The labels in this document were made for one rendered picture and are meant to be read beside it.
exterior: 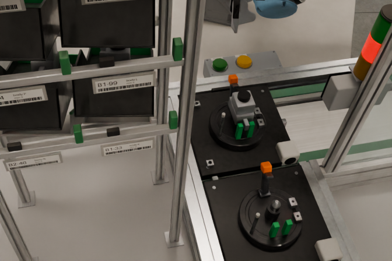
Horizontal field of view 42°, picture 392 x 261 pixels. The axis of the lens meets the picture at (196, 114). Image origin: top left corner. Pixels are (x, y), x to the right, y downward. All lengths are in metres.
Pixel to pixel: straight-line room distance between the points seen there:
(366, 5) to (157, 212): 2.38
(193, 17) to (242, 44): 0.98
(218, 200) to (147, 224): 0.19
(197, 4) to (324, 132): 0.81
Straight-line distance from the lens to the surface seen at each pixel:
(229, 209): 1.15
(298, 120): 1.39
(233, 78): 1.24
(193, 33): 0.69
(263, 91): 1.36
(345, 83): 1.06
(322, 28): 1.76
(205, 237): 1.14
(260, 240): 1.11
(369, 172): 1.35
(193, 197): 1.17
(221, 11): 1.66
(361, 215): 1.36
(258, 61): 1.45
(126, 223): 1.25
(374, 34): 0.98
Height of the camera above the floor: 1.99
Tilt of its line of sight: 52 degrees down
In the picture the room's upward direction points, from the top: 7 degrees clockwise
